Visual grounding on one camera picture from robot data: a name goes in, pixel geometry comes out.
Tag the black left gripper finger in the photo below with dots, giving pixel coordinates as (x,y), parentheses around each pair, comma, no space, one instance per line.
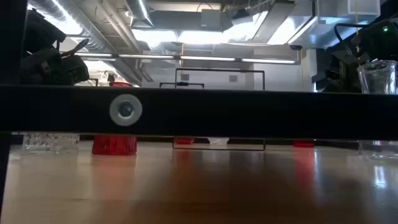
(79,70)

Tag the black aluminium table frame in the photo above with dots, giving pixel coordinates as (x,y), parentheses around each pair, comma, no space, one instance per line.
(335,144)

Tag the silver spiral air duct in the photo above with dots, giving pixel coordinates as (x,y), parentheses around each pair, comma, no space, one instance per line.
(93,31)

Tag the clear star-cut glass vase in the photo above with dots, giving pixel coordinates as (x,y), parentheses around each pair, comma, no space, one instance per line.
(49,143)

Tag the red cylindrical glass vase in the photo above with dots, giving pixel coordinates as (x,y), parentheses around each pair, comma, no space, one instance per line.
(303,143)

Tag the wooden shelf with black frame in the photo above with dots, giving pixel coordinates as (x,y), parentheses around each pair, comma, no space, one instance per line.
(217,112)

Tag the clear ribbed arch glass vase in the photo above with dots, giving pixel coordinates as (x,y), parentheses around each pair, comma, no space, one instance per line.
(218,140)

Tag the silver round ceiling duct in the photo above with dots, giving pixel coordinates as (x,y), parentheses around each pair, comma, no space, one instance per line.
(141,12)

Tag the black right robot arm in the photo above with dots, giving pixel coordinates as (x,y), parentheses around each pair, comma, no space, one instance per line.
(376,40)

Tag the red square glass vase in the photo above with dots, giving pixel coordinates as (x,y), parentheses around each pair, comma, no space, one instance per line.
(115,146)

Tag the clear wavy glass vase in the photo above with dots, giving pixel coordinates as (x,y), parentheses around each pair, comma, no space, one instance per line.
(377,77)

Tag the silver shelf bolt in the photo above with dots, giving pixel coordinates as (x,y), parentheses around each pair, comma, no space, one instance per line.
(126,109)

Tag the translucent white ceiling box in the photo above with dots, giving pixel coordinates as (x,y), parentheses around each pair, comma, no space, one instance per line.
(363,7)

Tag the black ceiling camera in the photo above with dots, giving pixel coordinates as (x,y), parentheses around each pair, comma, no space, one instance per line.
(295,47)

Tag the small black metal frame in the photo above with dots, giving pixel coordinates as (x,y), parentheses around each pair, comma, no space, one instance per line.
(183,83)

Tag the grey ceiling junction box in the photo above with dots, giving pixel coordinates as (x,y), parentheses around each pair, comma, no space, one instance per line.
(212,18)

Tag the long ceiling light strip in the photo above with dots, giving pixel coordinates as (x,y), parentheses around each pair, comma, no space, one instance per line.
(146,56)

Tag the red round glass vase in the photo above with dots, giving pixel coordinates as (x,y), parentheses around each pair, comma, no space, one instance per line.
(184,141)

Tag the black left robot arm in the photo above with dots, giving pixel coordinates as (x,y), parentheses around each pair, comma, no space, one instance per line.
(43,31)

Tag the large silver ventilation duct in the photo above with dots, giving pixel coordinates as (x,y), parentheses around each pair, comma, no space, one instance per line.
(304,28)

